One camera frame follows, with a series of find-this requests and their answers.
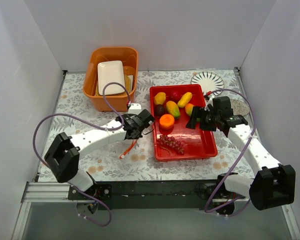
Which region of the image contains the clear zip top bag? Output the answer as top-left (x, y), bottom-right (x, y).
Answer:
top-left (119, 139), bottom-right (138, 159)

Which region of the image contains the orange tangerine toy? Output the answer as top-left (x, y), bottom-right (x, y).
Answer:
top-left (159, 114), bottom-right (175, 130)

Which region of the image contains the purple grape bunch toy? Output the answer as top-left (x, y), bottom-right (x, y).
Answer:
top-left (156, 135), bottom-right (185, 155)

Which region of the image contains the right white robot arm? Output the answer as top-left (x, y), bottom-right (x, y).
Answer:
top-left (186, 96), bottom-right (296, 211)

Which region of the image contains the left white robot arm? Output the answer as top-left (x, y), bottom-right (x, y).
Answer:
top-left (44, 109), bottom-right (155, 200)

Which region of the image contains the orange green mango toy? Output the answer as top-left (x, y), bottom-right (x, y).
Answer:
top-left (184, 103), bottom-right (201, 123)

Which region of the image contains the speckled round coaster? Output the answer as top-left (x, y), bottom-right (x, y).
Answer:
top-left (230, 99), bottom-right (250, 116)

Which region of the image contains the green yellow papaya toy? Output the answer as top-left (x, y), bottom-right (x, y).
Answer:
top-left (165, 100), bottom-right (181, 120)

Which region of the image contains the yellow elongated mango toy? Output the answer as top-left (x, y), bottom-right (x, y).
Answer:
top-left (177, 92), bottom-right (193, 108)

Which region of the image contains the red plastic tray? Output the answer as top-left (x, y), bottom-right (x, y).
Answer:
top-left (149, 84), bottom-right (218, 162)

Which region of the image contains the dark brown passion fruit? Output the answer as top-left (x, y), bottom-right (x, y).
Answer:
top-left (154, 104), bottom-right (166, 117)

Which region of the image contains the dark red round fruit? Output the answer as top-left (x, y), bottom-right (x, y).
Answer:
top-left (170, 91), bottom-right (182, 103)

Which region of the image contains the white striped round plate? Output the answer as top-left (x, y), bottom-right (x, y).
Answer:
top-left (190, 71), bottom-right (225, 96)

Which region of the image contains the yellow tray in bin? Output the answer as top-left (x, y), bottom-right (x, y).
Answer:
top-left (95, 74), bottom-right (134, 96)

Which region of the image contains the white rectangular plate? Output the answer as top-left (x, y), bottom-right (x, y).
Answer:
top-left (97, 60), bottom-right (125, 96)

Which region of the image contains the orange plastic bin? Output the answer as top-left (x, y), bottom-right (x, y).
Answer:
top-left (83, 46), bottom-right (139, 112)

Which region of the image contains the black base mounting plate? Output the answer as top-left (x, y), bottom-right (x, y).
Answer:
top-left (67, 178), bottom-right (246, 211)

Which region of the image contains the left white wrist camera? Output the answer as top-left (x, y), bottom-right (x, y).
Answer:
top-left (127, 103), bottom-right (142, 115)

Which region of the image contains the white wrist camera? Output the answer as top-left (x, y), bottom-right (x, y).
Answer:
top-left (204, 91), bottom-right (214, 102)
top-left (127, 103), bottom-right (142, 115)

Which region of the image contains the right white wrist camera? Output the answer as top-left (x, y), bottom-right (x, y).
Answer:
top-left (204, 91), bottom-right (214, 102)

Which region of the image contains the aluminium frame rail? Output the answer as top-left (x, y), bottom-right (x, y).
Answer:
top-left (21, 181), bottom-right (73, 203)

